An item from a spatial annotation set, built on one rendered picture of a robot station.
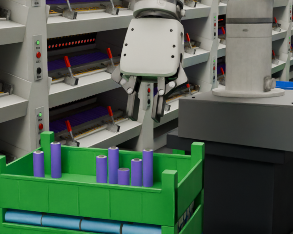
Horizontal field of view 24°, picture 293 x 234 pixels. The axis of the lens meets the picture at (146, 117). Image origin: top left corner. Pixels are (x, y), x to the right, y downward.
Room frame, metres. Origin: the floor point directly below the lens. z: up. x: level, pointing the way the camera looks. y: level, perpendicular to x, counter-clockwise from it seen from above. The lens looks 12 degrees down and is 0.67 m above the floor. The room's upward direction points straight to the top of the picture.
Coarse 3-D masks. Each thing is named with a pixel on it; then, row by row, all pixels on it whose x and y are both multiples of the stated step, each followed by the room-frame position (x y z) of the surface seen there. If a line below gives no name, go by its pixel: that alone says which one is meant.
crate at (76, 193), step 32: (0, 160) 1.02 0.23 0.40; (32, 160) 1.15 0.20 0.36; (64, 160) 1.20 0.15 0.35; (128, 160) 1.16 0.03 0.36; (160, 160) 1.14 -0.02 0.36; (192, 160) 1.11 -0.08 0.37; (0, 192) 1.01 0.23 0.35; (32, 192) 1.00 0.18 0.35; (64, 192) 0.98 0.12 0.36; (96, 192) 0.97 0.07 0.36; (128, 192) 0.95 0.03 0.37; (160, 192) 0.94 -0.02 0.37; (192, 192) 1.04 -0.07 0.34; (160, 224) 0.94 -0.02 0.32
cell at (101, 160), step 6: (96, 156) 1.08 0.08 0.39; (102, 156) 1.07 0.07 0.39; (96, 162) 1.07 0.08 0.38; (102, 162) 1.07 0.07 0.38; (96, 168) 1.07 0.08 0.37; (102, 168) 1.07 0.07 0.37; (96, 174) 1.07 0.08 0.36; (102, 174) 1.07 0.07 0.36; (96, 180) 1.07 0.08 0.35; (102, 180) 1.07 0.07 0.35
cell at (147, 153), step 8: (144, 152) 1.11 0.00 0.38; (152, 152) 1.11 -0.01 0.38; (144, 160) 1.11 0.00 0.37; (152, 160) 1.11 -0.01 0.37; (144, 168) 1.11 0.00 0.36; (152, 168) 1.11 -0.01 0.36; (144, 176) 1.11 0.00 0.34; (152, 176) 1.11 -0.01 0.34; (144, 184) 1.11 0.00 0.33; (152, 184) 1.11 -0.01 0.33
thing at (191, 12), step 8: (184, 0) 2.96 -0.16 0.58; (192, 0) 2.91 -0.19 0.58; (200, 0) 3.07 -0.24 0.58; (208, 0) 3.07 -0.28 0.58; (184, 8) 2.81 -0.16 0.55; (192, 8) 2.87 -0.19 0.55; (200, 8) 2.95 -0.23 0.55; (208, 8) 3.04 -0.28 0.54; (192, 16) 2.89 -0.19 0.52; (200, 16) 2.98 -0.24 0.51
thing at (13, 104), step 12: (0, 72) 1.84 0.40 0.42; (0, 84) 1.80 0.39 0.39; (12, 84) 1.81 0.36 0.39; (24, 84) 1.81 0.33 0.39; (0, 96) 1.77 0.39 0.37; (12, 96) 1.80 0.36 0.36; (24, 96) 1.81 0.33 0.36; (0, 108) 1.70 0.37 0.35; (12, 108) 1.74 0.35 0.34; (24, 108) 1.79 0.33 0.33; (0, 120) 1.71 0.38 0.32
